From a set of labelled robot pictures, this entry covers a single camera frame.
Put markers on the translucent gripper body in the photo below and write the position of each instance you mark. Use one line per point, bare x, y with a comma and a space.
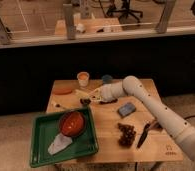
96, 95

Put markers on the yellow banana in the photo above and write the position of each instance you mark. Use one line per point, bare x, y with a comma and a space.
82, 94

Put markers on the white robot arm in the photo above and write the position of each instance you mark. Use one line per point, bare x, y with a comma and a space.
180, 130

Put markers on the small metal cup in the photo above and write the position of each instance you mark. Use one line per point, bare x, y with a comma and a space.
85, 102

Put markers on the blue cup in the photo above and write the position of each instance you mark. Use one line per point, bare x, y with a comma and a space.
106, 79

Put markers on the orange filled white cup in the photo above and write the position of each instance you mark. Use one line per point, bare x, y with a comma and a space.
83, 78

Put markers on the black rectangular block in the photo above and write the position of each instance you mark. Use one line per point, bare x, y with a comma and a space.
108, 102

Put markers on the blue sponge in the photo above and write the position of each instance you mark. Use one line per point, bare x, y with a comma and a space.
126, 109

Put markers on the red bowl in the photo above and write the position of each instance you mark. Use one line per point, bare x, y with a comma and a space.
72, 124

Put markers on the bunch of dark grapes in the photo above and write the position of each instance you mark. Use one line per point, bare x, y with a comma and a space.
128, 135

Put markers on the white crumpled cloth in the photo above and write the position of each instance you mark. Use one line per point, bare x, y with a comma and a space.
60, 143

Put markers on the green plastic tray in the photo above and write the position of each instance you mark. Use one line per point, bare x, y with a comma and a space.
46, 128

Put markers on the background wooden table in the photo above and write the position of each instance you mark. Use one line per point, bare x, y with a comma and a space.
90, 25

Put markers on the black office chair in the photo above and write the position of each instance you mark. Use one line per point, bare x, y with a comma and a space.
124, 11

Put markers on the black handled knife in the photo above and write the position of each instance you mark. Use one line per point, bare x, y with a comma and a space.
146, 129

